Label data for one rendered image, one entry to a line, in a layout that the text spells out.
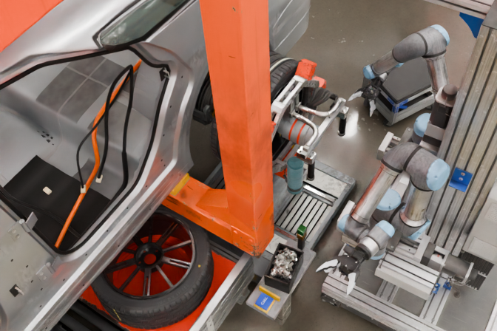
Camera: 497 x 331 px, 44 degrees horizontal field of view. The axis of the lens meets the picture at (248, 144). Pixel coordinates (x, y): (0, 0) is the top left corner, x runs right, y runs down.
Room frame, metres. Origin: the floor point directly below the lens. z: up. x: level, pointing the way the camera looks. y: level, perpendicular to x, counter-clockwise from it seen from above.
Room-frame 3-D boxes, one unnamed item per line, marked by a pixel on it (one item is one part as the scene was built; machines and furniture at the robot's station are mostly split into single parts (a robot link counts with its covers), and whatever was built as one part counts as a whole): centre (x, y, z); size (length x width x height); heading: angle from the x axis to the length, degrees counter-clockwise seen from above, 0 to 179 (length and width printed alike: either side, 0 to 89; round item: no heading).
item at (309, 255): (1.37, -0.12, 0.44); 0.43 x 0.17 x 0.03; 143
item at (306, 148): (1.89, -0.26, 1.03); 0.19 x 0.18 x 0.11; 53
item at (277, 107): (2.04, -0.22, 0.85); 0.54 x 0.07 x 0.54; 143
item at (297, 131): (2.00, -0.28, 0.85); 0.21 x 0.14 x 0.14; 53
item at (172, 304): (1.53, 0.57, 0.39); 0.66 x 0.66 x 0.24
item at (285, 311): (1.34, -0.10, 0.21); 0.10 x 0.10 x 0.42; 53
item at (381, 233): (1.16, -0.50, 1.21); 0.11 x 0.08 x 0.09; 131
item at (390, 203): (1.43, -0.61, 0.98); 0.13 x 0.12 x 0.14; 41
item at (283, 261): (1.38, -0.13, 0.51); 0.20 x 0.14 x 0.13; 152
